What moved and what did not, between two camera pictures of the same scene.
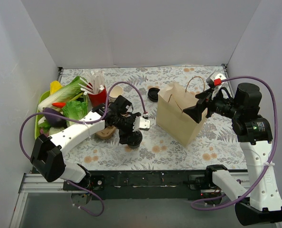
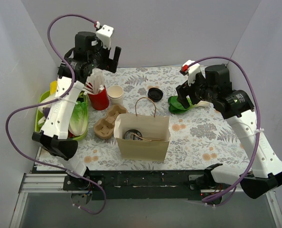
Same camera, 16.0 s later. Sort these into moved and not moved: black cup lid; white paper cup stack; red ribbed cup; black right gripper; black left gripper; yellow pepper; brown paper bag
Moved: brown paper bag; black right gripper; black left gripper
Not moved: white paper cup stack; red ribbed cup; yellow pepper; black cup lid
